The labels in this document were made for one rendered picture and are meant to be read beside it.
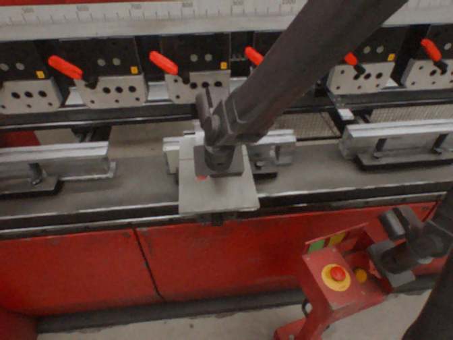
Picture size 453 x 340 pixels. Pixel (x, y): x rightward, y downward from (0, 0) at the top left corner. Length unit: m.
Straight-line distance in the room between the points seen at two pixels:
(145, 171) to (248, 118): 0.61
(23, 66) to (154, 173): 0.42
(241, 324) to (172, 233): 0.77
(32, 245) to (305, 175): 0.85
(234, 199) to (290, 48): 0.43
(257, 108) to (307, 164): 0.62
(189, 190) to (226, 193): 0.09
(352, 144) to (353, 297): 0.44
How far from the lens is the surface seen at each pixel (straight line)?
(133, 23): 0.70
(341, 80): 0.82
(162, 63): 0.67
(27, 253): 1.15
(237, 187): 0.71
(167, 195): 0.88
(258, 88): 0.38
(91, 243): 1.05
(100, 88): 0.77
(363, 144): 1.02
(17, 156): 1.02
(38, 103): 0.83
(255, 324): 1.62
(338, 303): 0.85
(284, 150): 0.92
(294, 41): 0.33
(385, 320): 1.79
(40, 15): 0.74
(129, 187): 0.93
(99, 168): 0.95
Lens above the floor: 1.53
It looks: 45 degrees down
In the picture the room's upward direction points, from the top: straight up
